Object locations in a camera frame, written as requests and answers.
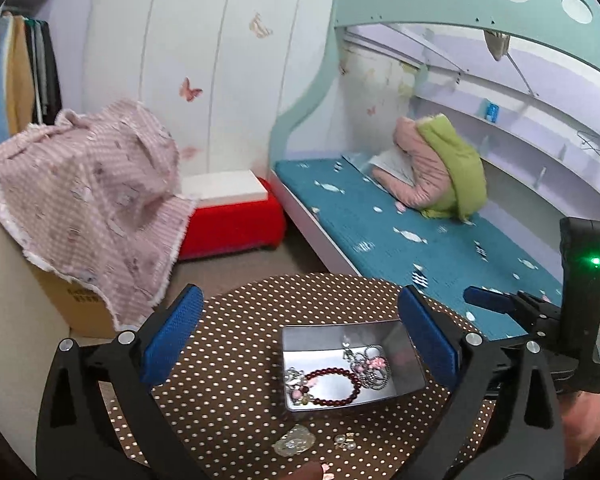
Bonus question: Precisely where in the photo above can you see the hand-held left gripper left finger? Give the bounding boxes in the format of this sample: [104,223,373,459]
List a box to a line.
[35,282,206,480]

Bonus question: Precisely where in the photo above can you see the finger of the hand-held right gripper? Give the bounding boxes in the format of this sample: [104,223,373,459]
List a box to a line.
[463,286,518,314]

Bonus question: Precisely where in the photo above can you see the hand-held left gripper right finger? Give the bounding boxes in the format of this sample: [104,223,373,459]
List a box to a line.
[397,284,566,480]

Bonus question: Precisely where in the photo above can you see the silver chain bracelet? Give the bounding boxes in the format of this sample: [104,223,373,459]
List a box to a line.
[342,345,394,392]

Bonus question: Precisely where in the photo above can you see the silver metal tin box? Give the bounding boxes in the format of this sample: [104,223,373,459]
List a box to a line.
[281,317,427,412]

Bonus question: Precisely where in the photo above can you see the dark red bead bracelet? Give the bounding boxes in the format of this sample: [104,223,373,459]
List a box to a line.
[300,367,364,406]

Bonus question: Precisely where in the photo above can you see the pink bead bracelet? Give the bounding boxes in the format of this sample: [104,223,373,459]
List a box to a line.
[285,367,315,407]

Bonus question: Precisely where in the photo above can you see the person's right forearm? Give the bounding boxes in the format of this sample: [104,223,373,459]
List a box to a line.
[560,390,600,468]

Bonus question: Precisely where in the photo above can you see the person's left hand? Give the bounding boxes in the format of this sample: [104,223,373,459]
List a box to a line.
[287,462,327,480]

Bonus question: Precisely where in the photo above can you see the brown polka-dot tablecloth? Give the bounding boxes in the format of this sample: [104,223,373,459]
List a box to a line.
[97,272,498,480]

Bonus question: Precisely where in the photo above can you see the cardboard box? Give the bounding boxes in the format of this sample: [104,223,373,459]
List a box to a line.
[30,260,118,338]

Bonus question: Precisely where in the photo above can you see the red storage stool white lid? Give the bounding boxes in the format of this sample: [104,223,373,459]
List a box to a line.
[177,169,287,261]

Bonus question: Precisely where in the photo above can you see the teal candy-print mattress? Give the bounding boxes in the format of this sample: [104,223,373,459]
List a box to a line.
[274,152,571,338]

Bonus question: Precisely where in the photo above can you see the pink quilt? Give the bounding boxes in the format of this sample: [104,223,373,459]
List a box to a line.
[371,116,453,210]

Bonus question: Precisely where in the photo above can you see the white low cabinet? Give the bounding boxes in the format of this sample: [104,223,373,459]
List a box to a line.
[0,207,76,421]

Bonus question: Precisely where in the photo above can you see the pale jade pendant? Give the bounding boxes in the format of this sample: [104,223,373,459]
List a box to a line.
[272,424,316,457]

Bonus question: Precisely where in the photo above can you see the pink printed blanket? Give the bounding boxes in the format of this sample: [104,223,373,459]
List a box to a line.
[0,99,198,328]

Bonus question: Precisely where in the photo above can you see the white pillow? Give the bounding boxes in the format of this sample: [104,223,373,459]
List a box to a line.
[367,150,411,183]

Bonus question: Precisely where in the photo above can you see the pink butterfly sticker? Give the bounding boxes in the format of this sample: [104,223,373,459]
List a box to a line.
[179,77,203,102]

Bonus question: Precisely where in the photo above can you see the white wardrobe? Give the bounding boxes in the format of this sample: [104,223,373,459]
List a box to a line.
[80,0,341,196]

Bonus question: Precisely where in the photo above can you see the grey hanging pouch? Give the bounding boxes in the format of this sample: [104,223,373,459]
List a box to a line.
[484,30,510,61]

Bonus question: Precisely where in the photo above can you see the dark hanging clothes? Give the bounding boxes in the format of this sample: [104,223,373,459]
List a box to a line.
[25,19,63,123]

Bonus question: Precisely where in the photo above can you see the light blue hanging garment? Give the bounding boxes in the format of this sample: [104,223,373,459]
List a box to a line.
[0,12,16,143]

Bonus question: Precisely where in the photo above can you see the beige butterfly sticker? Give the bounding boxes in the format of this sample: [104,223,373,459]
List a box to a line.
[249,11,273,38]

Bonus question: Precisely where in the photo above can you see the teal bunk bed frame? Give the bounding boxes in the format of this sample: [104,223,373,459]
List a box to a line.
[270,0,600,281]

